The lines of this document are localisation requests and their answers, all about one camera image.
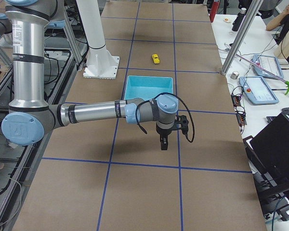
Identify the small metal cylinder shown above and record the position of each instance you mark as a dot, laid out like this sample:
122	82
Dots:
234	75

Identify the teach pendant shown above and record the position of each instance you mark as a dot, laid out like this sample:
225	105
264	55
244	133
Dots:
258	91
269	63

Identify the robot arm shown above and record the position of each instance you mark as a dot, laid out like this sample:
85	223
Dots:
6	30
30	117

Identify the near teach pendant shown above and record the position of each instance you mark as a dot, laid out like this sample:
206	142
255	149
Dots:
258	91

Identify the yellow beetle toy car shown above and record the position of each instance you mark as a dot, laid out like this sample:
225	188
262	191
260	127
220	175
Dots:
155	59

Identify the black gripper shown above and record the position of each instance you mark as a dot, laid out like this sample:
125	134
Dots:
164	132

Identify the white camera pole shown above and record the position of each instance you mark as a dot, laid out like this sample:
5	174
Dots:
91	20

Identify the aluminium frame post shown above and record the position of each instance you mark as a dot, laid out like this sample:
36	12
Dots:
251	13

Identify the green grabber tool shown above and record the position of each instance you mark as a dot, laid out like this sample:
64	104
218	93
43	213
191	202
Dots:
269	73

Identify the brown paper table mat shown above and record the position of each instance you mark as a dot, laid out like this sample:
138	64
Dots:
111	176

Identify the light blue plastic bin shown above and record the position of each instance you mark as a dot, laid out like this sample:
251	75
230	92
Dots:
146	87

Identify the person forearm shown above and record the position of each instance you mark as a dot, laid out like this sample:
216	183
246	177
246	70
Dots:
274	23

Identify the black laptop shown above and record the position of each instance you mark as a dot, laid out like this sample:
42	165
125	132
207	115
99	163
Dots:
271	146

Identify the black water bottle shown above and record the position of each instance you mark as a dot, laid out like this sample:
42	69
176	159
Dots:
239	19

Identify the far teach pendant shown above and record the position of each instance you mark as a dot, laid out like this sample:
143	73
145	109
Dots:
269	63

